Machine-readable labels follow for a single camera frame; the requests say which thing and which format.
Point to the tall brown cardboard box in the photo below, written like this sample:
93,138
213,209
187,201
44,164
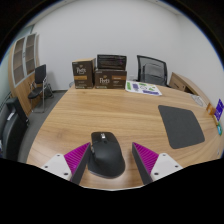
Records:
82,74

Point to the green small box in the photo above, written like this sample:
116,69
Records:
219,129

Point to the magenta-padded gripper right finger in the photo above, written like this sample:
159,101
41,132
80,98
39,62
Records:
147,160

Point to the black leather armchair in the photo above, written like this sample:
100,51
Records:
11,133

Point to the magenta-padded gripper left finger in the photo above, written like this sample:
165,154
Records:
76,160

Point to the black metal-frame visitor chair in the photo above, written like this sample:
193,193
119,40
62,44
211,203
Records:
40,75

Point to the dark open-front cardboard box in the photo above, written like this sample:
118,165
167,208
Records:
111,61

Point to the wide brown cardboard box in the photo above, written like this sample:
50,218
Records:
110,79

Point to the wooden side cabinet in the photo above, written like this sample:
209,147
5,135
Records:
185,85

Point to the orange-brown small box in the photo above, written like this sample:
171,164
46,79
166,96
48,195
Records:
210,109

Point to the dark grey mouse pad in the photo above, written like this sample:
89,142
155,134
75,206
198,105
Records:
181,126

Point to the purple standing sign card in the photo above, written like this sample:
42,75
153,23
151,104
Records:
220,109

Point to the black mesh office chair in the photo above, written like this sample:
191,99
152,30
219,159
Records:
152,71

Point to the white sheet with coloured stickers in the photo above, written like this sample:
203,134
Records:
143,88

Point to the black computer mouse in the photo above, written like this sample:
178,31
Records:
106,156

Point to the round white coaster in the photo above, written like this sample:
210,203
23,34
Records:
198,100

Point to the wooden glass-door shelf unit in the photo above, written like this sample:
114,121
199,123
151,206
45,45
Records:
20,86

